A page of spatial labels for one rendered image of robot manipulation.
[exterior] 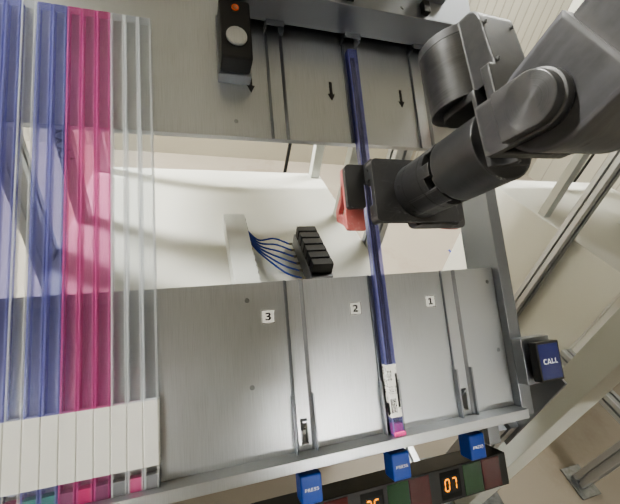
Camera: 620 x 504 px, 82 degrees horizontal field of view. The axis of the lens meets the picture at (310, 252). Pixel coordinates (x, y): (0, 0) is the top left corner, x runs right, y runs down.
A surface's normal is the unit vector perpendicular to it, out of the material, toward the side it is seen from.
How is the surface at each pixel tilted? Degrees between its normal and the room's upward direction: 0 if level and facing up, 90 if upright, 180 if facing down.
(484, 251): 90
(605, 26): 88
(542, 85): 89
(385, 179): 43
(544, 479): 0
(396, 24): 133
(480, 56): 90
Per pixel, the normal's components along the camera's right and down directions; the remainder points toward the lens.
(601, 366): -0.97, 0.00
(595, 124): 0.30, 0.83
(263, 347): 0.29, -0.18
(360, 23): 0.09, 0.98
